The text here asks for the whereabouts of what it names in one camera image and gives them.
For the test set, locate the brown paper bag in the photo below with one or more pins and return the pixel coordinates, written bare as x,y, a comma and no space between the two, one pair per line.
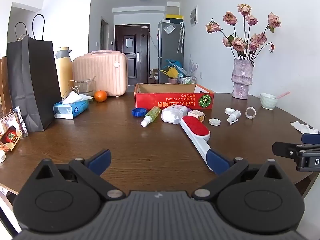
4,85

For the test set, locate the small white cap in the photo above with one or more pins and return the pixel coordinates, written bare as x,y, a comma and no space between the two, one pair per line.
229,111

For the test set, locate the pink ribbed suitcase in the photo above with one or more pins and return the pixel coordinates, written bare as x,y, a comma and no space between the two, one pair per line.
100,72

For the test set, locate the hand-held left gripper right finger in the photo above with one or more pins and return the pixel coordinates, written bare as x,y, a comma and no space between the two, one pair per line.
220,162

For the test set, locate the small white spray bottle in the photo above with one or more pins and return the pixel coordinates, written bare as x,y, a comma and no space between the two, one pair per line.
235,115

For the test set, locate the blue tissue pack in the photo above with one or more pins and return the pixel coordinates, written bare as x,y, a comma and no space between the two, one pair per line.
75,107

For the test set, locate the crumpled white tissue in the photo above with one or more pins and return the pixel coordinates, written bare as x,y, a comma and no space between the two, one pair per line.
303,128

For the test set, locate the small beige box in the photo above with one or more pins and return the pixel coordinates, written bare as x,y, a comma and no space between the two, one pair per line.
197,115

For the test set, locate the stacked cardboard boxes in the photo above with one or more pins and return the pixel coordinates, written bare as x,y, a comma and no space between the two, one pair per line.
153,76

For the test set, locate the pale green bowl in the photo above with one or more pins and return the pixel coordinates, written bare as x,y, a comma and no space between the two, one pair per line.
268,103

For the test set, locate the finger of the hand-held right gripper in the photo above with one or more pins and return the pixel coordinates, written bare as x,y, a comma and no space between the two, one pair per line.
282,148
310,138

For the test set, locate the grey interior door frame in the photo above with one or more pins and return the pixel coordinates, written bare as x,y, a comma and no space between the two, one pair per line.
105,33

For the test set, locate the purple textured vase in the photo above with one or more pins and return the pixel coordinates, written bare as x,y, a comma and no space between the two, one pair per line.
241,80

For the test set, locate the white folded umbrella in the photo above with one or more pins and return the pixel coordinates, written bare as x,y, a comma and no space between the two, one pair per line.
180,37

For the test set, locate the yellow black box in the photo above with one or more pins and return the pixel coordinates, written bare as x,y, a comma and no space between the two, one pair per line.
174,17

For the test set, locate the flat white lid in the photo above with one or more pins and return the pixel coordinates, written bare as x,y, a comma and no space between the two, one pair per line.
214,122

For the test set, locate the yellow thermos jug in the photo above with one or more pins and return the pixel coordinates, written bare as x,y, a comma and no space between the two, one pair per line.
63,70

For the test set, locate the clear cotton swab box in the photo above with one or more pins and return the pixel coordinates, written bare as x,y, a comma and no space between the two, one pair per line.
172,115

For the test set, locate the red cardboard box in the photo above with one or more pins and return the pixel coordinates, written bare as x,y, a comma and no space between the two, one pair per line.
175,100

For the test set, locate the orange fruit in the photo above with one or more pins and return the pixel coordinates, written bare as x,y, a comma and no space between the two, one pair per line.
100,96

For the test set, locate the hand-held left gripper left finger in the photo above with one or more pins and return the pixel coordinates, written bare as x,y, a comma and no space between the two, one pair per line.
100,161

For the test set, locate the yellow bag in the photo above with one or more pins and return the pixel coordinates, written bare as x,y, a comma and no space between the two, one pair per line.
171,73

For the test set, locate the blue bag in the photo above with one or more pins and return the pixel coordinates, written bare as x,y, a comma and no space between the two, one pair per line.
175,63

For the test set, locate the clear tape roll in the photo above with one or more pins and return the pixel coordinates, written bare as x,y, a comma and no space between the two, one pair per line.
246,113

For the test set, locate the red white lint brush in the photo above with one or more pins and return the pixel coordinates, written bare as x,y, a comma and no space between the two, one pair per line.
195,127

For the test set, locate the red gold snack packet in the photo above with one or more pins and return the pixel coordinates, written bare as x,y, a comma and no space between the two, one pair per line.
10,137

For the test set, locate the dried pink roses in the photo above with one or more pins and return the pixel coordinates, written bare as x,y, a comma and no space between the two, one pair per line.
238,43

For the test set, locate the pink bin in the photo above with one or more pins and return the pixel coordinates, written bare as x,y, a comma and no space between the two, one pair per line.
172,80

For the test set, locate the grey refrigerator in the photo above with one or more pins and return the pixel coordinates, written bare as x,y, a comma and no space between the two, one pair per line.
170,47

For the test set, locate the silver snack packet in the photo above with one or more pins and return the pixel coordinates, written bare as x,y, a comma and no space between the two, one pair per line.
21,122

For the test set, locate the green spray bottle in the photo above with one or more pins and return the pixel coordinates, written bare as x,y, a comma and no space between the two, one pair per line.
153,113

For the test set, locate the blue round cap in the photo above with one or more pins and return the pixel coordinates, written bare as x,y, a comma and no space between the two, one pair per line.
139,112

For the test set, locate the dark brown entrance door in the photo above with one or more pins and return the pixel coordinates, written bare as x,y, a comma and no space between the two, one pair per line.
132,62

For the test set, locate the pink spoon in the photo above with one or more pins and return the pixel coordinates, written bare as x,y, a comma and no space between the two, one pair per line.
283,95

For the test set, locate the black paper bag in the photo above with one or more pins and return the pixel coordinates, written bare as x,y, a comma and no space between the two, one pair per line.
32,80

